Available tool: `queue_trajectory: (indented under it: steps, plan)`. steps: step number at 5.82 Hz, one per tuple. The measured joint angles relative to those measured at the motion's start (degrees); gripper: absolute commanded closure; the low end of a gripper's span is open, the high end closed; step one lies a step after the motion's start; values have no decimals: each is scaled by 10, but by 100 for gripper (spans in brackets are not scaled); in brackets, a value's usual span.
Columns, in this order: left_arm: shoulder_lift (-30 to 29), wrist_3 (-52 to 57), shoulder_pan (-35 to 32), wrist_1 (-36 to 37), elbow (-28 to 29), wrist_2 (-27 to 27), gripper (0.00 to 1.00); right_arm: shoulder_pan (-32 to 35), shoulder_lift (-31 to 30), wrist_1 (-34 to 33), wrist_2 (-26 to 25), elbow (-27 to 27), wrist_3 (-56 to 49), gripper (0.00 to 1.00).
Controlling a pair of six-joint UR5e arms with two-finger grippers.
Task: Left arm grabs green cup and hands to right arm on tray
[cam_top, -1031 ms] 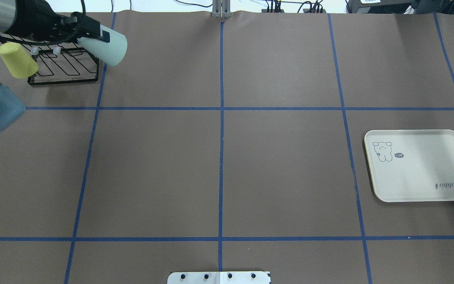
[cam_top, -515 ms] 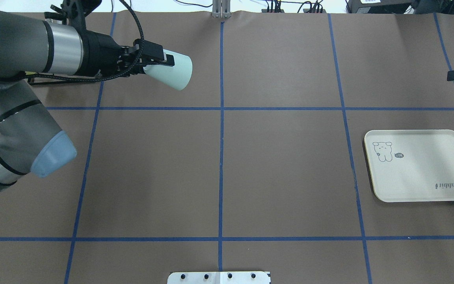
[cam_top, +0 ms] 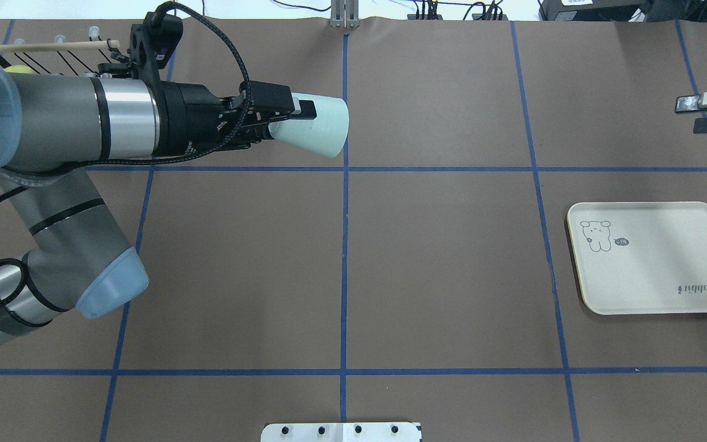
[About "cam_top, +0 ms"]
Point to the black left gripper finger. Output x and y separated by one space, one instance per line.
304 109

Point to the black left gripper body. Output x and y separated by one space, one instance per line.
193 118

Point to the mint green cup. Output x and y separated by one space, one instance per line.
325 135

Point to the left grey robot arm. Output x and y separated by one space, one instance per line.
52 128

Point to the cream rabbit print tray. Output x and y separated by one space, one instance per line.
640 257

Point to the yellow cup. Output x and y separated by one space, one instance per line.
19 69

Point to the black equipment box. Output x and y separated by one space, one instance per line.
623 11

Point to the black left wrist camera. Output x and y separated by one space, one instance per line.
152 42

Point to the grey aluminium post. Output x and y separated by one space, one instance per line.
344 14

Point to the black wire cup rack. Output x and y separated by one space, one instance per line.
63 57

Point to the white metal mount base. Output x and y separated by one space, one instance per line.
343 431

